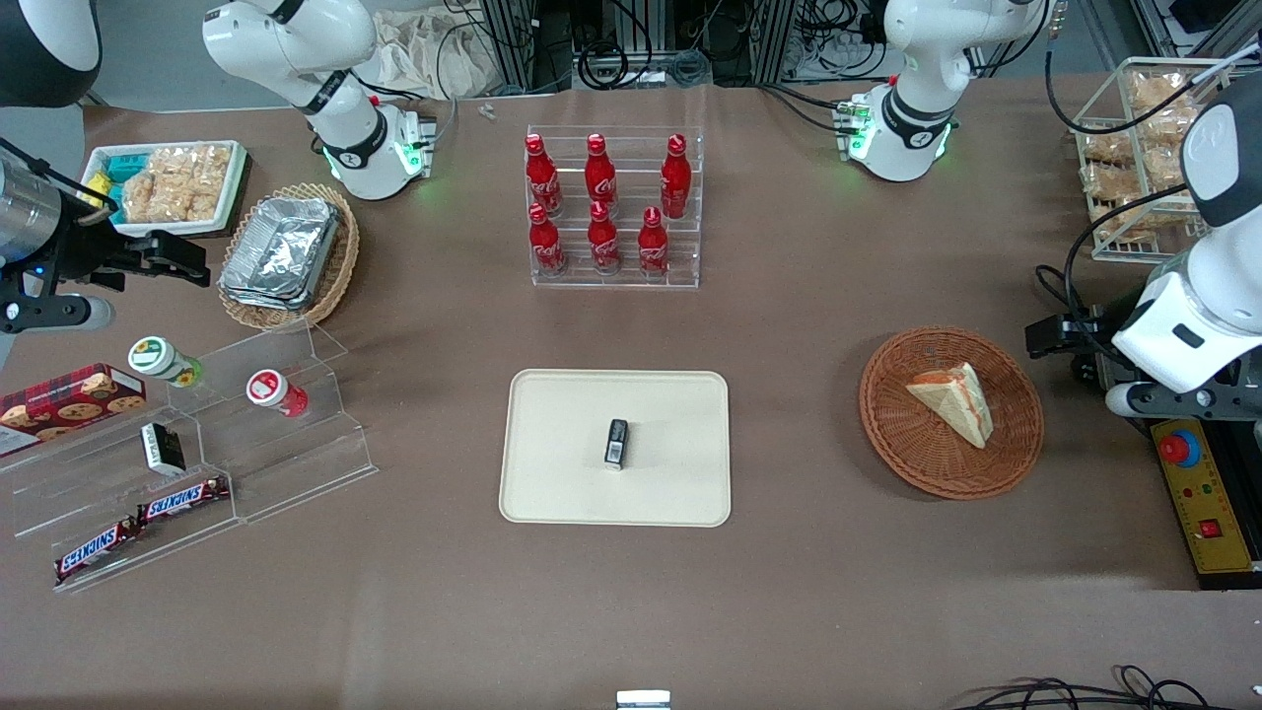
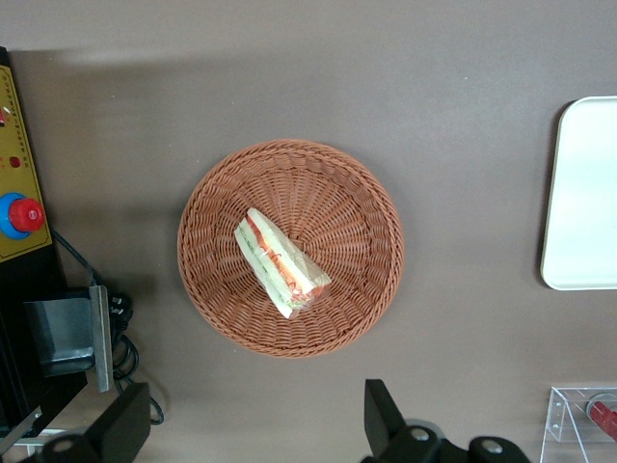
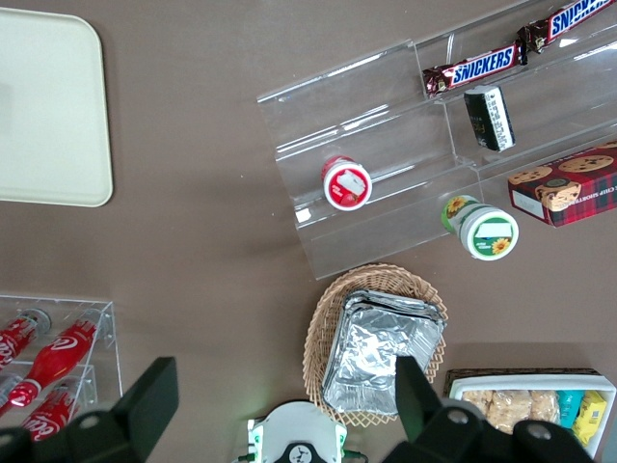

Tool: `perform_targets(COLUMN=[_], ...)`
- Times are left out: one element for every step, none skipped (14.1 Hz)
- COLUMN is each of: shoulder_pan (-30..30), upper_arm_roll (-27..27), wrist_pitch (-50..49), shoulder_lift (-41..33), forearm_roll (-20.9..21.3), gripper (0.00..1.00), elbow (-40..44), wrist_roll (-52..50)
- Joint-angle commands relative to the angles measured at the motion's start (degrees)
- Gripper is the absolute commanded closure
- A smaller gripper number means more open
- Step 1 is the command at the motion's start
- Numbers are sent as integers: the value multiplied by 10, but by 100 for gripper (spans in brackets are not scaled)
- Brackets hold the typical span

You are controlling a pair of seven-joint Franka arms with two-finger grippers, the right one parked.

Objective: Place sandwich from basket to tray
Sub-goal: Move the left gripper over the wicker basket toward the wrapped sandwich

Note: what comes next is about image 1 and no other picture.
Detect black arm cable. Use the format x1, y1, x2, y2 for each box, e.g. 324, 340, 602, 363
1034, 39, 1262, 341

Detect snickers chocolate bar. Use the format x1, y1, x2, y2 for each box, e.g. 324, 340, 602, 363
135, 476, 231, 525
53, 519, 140, 584

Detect black floor cables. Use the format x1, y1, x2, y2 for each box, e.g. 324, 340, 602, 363
948, 665, 1262, 710

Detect clear bag of rice crackers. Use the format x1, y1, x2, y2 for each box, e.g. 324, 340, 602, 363
121, 145, 234, 224

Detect red yogurt drink bottle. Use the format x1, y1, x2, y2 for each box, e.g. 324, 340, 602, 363
245, 369, 311, 419

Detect coiled black cable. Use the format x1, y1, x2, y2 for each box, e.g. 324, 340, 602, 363
576, 39, 632, 92

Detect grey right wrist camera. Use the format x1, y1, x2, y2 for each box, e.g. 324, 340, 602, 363
0, 295, 115, 334

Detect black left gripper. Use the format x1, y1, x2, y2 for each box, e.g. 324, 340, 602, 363
1024, 314, 1122, 360

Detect triangle sandwich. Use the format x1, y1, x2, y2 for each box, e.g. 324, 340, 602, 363
906, 362, 995, 450

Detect beige plastic serving tray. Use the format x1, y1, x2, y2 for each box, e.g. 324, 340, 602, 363
499, 369, 733, 529

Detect clear acrylic bottle rack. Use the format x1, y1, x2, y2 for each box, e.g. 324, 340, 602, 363
526, 125, 706, 290

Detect stacked aluminium foil containers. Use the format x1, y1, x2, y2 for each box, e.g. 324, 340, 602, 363
218, 196, 342, 313

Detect oval tan wicker basket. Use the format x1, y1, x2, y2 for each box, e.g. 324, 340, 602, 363
217, 182, 361, 331

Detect clear acrylic stepped shelf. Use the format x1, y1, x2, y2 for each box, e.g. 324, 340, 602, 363
0, 320, 380, 596

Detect green yogurt drink bottle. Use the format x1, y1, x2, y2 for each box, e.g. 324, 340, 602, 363
128, 336, 205, 389

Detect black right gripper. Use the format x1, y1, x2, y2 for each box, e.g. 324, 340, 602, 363
41, 209, 212, 294

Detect white wire basket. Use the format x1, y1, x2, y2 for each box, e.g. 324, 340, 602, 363
1072, 56, 1235, 263

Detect round brown wicker basket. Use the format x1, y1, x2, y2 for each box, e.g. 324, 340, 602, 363
859, 326, 1045, 501

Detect red plaid cookie box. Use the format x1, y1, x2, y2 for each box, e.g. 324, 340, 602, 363
0, 364, 148, 458

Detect yellow control panel box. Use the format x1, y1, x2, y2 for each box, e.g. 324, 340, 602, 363
1150, 418, 1262, 592

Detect red cola bottle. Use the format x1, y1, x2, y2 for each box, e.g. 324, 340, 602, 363
587, 201, 623, 276
527, 203, 569, 278
660, 133, 693, 220
525, 133, 564, 219
584, 133, 619, 214
637, 206, 672, 278

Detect white rectangular snack tray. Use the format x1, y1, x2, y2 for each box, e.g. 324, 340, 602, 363
82, 140, 248, 239

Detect beige cloth bag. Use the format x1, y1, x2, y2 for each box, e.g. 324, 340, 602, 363
375, 8, 501, 101

